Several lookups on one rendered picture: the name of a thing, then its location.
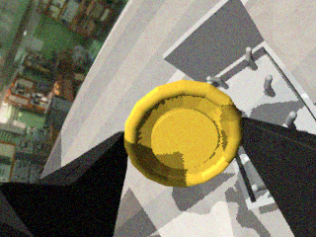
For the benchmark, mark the yellow plate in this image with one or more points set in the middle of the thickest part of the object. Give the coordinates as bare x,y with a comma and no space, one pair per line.
183,133

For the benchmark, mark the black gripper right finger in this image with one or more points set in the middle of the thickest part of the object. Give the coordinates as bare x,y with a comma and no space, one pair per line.
286,161

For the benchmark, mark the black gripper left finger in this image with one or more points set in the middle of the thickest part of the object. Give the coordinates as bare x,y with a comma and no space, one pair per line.
79,200

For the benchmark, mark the grey dish rack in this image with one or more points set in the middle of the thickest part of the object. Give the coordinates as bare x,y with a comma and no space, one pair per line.
225,49

